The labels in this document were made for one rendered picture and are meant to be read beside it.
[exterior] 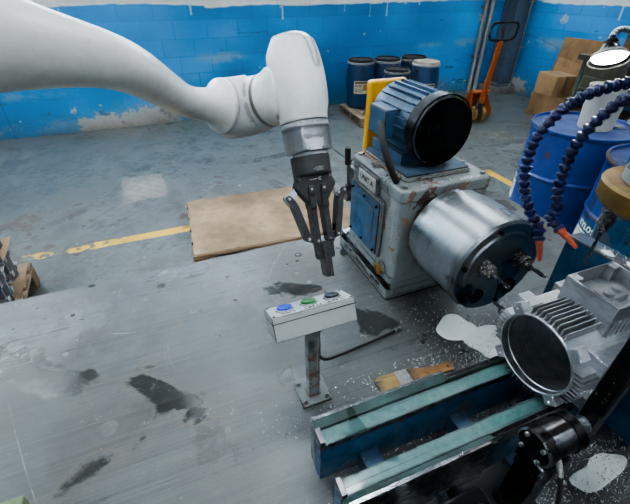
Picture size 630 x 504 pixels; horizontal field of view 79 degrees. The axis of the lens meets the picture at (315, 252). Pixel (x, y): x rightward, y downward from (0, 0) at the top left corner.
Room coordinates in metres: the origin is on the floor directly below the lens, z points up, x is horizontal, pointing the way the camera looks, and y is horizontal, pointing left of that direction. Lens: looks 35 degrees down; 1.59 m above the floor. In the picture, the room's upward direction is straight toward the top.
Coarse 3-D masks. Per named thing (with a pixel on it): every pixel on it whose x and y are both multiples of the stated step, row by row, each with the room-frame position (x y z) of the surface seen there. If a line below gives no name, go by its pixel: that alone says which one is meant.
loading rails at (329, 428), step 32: (416, 384) 0.48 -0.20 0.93; (448, 384) 0.49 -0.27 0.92; (480, 384) 0.49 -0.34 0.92; (512, 384) 0.52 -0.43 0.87; (320, 416) 0.41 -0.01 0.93; (352, 416) 0.41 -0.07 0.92; (384, 416) 0.42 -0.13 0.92; (416, 416) 0.43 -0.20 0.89; (448, 416) 0.46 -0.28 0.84; (512, 416) 0.42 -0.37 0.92; (544, 416) 0.41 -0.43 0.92; (320, 448) 0.36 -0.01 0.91; (352, 448) 0.38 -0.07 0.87; (384, 448) 0.41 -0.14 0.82; (416, 448) 0.36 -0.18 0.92; (448, 448) 0.36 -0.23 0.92; (480, 448) 0.35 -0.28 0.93; (512, 448) 0.40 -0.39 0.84; (352, 480) 0.30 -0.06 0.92; (384, 480) 0.30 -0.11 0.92; (416, 480) 0.30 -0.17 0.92; (448, 480) 0.33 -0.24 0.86
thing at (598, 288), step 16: (576, 272) 0.57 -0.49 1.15; (592, 272) 0.58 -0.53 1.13; (608, 272) 0.58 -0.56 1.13; (624, 272) 0.57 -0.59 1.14; (576, 288) 0.54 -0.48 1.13; (592, 288) 0.56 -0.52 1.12; (608, 288) 0.54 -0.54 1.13; (624, 288) 0.56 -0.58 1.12; (592, 304) 0.50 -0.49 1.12; (608, 304) 0.48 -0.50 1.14; (624, 304) 0.51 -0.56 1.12; (608, 320) 0.47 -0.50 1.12; (624, 320) 0.48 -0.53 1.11; (608, 336) 0.47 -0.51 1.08
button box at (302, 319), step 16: (304, 304) 0.56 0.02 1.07; (320, 304) 0.55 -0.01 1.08; (336, 304) 0.56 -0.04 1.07; (352, 304) 0.56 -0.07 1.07; (272, 320) 0.51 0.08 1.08; (288, 320) 0.52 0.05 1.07; (304, 320) 0.52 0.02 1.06; (320, 320) 0.53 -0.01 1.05; (336, 320) 0.54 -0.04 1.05; (352, 320) 0.55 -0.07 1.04; (272, 336) 0.51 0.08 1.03; (288, 336) 0.50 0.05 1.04
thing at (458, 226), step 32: (448, 192) 0.89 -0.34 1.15; (480, 192) 0.88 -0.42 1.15; (416, 224) 0.85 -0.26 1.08; (448, 224) 0.77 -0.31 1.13; (480, 224) 0.73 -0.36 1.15; (512, 224) 0.72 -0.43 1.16; (416, 256) 0.81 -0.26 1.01; (448, 256) 0.71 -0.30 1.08; (480, 256) 0.69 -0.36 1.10; (512, 256) 0.72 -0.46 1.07; (448, 288) 0.68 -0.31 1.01; (480, 288) 0.70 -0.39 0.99; (512, 288) 0.73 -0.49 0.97
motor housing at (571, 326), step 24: (504, 312) 0.57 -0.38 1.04; (528, 312) 0.52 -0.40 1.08; (552, 312) 0.50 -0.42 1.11; (576, 312) 0.51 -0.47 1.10; (504, 336) 0.55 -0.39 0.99; (528, 336) 0.57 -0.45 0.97; (552, 336) 0.58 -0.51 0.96; (576, 336) 0.46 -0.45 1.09; (600, 336) 0.47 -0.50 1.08; (624, 336) 0.48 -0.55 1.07; (528, 360) 0.52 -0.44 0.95; (552, 360) 0.53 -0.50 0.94; (528, 384) 0.47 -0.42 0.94; (552, 384) 0.46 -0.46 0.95; (576, 384) 0.41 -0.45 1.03
